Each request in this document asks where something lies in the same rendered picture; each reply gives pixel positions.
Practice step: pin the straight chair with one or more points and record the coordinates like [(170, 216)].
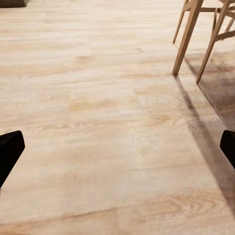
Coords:
[(225, 10)]

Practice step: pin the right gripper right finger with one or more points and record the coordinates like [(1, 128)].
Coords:
[(227, 145)]

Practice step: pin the breakfast table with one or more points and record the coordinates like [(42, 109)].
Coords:
[(194, 12)]

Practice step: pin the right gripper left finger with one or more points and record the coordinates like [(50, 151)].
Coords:
[(11, 147)]

